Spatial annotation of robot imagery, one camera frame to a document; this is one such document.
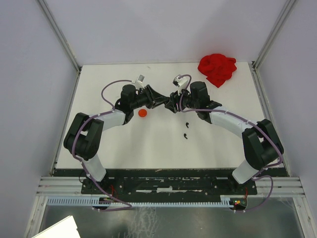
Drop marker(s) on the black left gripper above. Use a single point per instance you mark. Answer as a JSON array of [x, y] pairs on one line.
[[154, 99]]

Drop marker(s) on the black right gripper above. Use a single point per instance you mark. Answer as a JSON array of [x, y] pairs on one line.
[[175, 97]]

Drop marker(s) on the orange round earbud case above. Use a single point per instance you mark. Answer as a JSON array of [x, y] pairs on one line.
[[142, 113]]

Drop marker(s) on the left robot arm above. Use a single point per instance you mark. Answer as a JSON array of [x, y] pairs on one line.
[[84, 135]]

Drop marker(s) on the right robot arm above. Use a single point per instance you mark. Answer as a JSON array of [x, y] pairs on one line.
[[261, 143]]

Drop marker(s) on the red crumpled cloth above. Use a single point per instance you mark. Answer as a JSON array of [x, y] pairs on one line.
[[217, 68]]

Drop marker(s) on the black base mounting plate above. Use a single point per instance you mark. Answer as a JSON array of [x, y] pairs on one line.
[[210, 185]]

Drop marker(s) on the white paper sheet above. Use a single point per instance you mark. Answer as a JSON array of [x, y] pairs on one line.
[[66, 228]]

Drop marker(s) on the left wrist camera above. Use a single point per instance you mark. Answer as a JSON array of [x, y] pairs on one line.
[[138, 83]]

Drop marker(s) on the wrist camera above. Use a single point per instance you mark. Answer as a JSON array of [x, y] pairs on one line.
[[138, 83], [182, 82]]

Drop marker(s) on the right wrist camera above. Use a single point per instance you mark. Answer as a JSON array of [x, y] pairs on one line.
[[182, 82]]

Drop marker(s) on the left aluminium frame post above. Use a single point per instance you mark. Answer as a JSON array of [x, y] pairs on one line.
[[58, 33]]

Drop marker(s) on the aluminium frame post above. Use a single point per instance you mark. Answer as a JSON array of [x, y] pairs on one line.
[[277, 27], [58, 33]]

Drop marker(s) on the aluminium front rail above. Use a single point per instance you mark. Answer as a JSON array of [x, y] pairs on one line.
[[70, 186]]

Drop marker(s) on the right aluminium frame post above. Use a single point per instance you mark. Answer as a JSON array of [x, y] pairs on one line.
[[277, 27]]

